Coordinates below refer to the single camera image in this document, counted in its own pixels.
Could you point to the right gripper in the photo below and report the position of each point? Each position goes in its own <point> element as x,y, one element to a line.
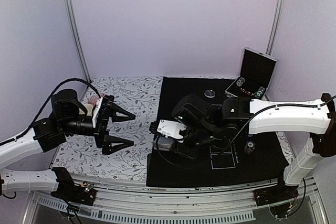
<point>190,152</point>

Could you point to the blue white chip stack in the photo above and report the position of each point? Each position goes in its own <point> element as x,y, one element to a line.
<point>249,147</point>

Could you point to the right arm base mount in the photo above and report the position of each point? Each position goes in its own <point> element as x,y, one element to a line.
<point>283,198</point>

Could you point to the right chip stack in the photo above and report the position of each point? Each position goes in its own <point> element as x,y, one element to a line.
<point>259,93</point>

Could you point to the aluminium poker chip case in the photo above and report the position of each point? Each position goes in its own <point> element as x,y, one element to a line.
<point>257,68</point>

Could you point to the black poker mat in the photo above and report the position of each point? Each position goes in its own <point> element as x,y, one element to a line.
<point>209,169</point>

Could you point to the right aluminium post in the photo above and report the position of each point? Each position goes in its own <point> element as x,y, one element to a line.
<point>275,25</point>

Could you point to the left aluminium post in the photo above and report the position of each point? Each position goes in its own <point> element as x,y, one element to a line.
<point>76,38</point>

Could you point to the floral tablecloth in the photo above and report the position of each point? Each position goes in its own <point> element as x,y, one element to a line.
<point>138,95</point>

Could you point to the aluminium front rail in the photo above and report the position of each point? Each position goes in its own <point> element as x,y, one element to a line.
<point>123,201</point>

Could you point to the black dealer button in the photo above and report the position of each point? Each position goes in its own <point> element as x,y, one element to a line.
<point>210,93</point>

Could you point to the blue card deck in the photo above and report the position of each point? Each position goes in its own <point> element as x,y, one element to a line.
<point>163,143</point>

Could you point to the aluminium post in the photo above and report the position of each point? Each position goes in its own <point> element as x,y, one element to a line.
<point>76,38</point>
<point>275,25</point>

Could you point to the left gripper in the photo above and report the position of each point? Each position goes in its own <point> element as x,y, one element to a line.
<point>106,112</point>

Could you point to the red patterned bowl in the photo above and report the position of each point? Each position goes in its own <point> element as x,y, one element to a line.
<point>93,100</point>

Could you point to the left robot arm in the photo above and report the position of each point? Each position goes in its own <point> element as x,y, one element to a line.
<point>68,117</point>

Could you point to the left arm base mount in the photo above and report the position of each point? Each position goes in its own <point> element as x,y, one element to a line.
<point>68,191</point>

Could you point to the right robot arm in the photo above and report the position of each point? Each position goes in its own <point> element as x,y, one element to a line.
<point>316,117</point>

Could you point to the left chip stack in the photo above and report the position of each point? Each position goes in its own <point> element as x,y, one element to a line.
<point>240,81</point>

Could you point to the white cup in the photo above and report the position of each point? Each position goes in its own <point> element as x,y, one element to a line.
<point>89,108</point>

